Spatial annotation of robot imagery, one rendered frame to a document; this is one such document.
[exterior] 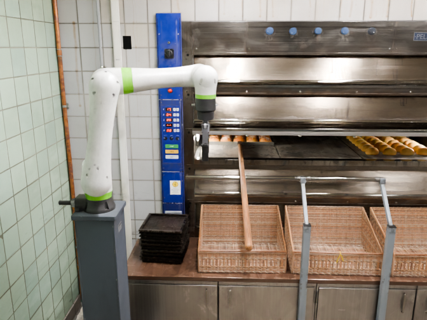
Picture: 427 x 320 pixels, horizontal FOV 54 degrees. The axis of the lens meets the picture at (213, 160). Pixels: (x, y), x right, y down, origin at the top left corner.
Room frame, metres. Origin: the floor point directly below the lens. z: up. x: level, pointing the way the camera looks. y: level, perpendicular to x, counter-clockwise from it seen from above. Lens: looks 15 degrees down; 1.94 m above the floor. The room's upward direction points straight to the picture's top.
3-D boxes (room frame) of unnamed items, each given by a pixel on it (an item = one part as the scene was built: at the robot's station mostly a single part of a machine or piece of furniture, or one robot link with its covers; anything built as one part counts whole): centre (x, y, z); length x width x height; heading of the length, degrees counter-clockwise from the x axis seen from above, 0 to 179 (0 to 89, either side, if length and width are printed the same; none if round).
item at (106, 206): (1.87, 0.60, 1.23); 0.26 x 0.15 x 0.06; 88
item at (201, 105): (1.86, 0.04, 1.69); 0.12 x 0.09 x 0.06; 89
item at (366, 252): (2.54, -0.77, 0.72); 0.56 x 0.49 x 0.28; 87
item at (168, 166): (3.78, 0.25, 1.07); 1.93 x 0.16 x 2.15; 178
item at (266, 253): (2.57, -0.18, 0.72); 0.56 x 0.49 x 0.28; 89
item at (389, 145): (3.23, -1.36, 1.21); 0.61 x 0.48 x 0.06; 178
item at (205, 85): (1.87, 0.04, 1.80); 0.13 x 0.11 x 0.14; 14
